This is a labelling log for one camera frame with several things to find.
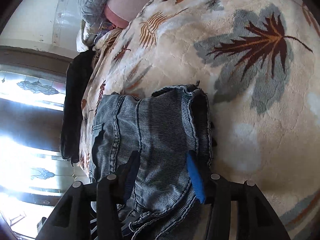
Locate grey quilted bedcover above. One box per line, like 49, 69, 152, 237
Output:
71, 0, 126, 27

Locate black garment on sofa edge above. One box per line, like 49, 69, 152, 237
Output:
60, 47, 95, 164

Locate grey-blue denim pants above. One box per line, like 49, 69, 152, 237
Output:
89, 85, 212, 239

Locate cream leaf-pattern fleece blanket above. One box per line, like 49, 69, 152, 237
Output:
79, 0, 319, 239

